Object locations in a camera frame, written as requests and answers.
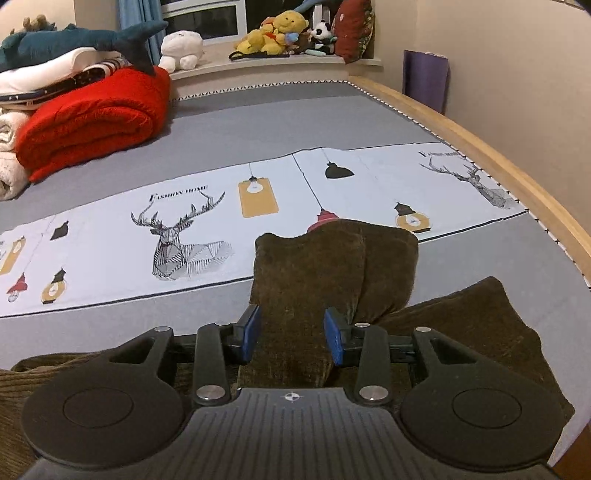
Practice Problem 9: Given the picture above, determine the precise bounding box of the white folded bedding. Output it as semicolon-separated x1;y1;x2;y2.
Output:
0;57;136;110

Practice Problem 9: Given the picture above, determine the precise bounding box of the white plush toy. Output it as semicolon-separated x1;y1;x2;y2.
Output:
159;30;206;73

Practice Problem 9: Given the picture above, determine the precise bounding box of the yellow plush bear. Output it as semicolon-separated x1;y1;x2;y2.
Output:
229;10;311;59

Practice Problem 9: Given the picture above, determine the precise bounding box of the panda plush toy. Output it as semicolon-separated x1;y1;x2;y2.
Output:
307;21;338;56

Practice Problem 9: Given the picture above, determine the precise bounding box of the blue curtain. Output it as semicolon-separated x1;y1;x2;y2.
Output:
117;0;162;38

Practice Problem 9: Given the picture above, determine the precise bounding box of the red cushion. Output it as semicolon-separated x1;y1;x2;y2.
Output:
332;0;375;65

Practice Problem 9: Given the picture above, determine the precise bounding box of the red fluffy blanket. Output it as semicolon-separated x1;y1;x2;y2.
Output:
15;65;172;184

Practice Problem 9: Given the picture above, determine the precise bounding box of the beige window ledge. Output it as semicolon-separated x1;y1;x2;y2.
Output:
167;55;385;100

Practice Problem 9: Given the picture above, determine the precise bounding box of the brown plush toy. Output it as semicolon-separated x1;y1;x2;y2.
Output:
10;14;61;34

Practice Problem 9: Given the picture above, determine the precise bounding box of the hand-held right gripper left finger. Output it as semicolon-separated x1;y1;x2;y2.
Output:
99;304;263;408

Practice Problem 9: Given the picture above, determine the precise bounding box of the white window frame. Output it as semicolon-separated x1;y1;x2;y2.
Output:
159;0;248;48

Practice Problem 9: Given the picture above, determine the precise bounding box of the purple rolled mat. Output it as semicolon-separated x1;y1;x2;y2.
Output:
403;49;451;116

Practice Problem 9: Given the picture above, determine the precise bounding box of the cream folded blanket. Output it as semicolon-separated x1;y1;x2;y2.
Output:
0;110;34;202

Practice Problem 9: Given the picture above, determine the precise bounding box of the white folded pillow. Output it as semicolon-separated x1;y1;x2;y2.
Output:
0;46;126;94

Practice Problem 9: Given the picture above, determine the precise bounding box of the printed grey bed sheet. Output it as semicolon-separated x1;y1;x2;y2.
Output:
0;79;579;370

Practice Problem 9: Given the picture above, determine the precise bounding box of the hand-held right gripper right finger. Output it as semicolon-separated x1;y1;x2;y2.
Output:
323;307;477;407

